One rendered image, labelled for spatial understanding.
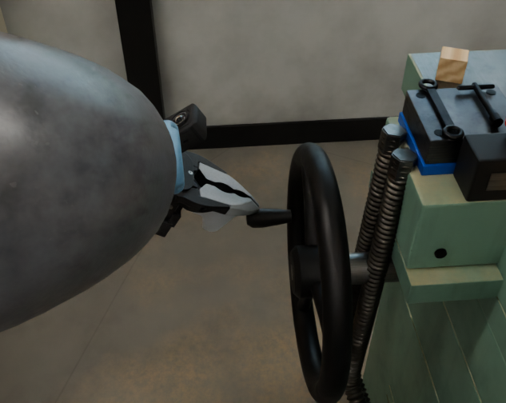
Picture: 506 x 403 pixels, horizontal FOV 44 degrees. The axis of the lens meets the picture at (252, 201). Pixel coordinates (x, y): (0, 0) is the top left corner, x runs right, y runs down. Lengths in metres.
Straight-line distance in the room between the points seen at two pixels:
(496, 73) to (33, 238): 0.78
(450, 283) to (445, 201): 0.10
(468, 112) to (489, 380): 0.29
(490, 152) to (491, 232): 0.09
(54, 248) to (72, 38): 1.80
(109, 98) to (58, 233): 0.06
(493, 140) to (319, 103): 1.56
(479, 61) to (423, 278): 0.39
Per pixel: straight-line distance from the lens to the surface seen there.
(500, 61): 0.95
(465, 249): 0.65
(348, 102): 2.15
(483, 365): 0.75
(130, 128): 0.24
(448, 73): 0.87
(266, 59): 2.02
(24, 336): 1.75
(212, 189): 0.75
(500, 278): 0.67
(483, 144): 0.59
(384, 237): 0.67
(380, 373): 1.19
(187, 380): 1.58
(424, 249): 0.63
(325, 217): 0.58
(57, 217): 0.21
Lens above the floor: 1.35
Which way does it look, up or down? 43 degrees down
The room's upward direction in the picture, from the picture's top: straight up
